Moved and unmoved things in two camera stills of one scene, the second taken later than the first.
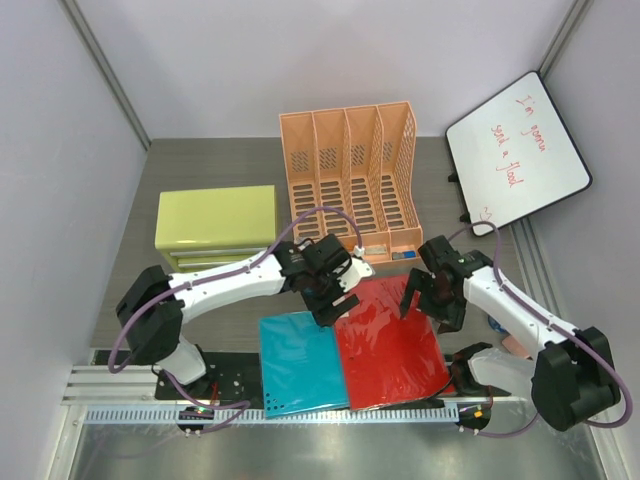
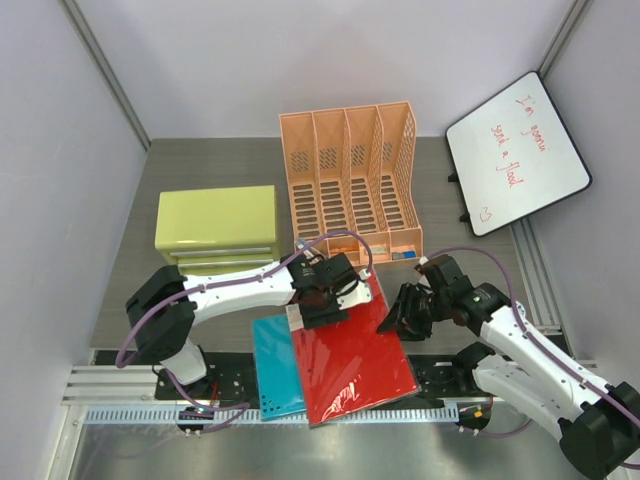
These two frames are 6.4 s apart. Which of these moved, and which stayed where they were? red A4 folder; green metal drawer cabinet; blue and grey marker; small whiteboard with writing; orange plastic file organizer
Moved: red A4 folder
Stayed: small whiteboard with writing; blue and grey marker; orange plastic file organizer; green metal drawer cabinet
